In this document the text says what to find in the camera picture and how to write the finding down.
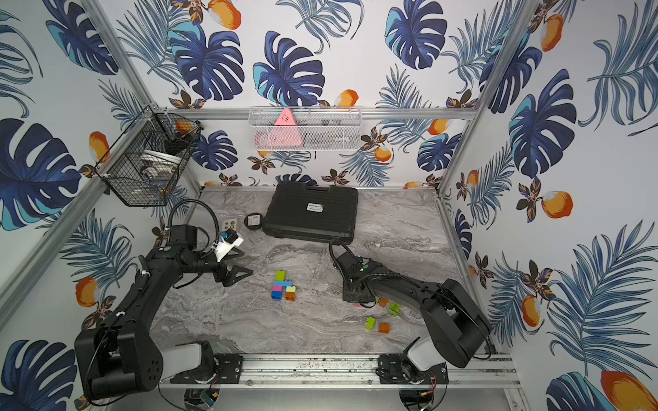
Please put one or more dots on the green lego brick right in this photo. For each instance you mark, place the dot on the green lego brick right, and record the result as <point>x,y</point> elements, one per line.
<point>394,308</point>

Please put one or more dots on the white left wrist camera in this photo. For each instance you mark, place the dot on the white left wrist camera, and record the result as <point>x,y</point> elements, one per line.
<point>227,241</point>

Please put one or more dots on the black round tape roll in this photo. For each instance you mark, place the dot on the black round tape roll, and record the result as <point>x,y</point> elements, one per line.
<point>253,221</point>

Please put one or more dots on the black wire basket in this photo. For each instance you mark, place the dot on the black wire basket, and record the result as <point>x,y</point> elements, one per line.
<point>156,148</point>

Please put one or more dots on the white button control box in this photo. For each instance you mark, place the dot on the white button control box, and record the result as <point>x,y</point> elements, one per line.
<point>230,223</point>

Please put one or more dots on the green lego brick front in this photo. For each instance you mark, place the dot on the green lego brick front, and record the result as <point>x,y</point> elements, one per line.
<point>370,323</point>

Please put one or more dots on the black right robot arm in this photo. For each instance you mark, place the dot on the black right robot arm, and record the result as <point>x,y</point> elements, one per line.
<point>458,330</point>

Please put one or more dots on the black plastic tool case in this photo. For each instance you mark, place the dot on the black plastic tool case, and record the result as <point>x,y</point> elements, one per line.
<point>312,213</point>

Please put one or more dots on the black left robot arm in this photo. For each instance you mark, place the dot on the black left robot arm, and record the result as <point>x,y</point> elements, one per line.
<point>119,357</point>

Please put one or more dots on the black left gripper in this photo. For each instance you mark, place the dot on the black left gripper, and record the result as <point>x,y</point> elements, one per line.
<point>224,272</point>

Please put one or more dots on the white wire shelf basket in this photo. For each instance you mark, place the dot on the white wire shelf basket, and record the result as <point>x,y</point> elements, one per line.
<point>322,128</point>

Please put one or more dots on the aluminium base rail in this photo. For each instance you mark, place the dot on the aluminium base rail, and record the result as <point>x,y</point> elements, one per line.
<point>345,372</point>

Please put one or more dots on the pink triangle object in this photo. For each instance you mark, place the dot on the pink triangle object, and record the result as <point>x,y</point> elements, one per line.
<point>284,132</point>

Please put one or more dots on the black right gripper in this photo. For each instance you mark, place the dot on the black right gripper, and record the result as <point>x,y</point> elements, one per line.
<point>345,295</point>

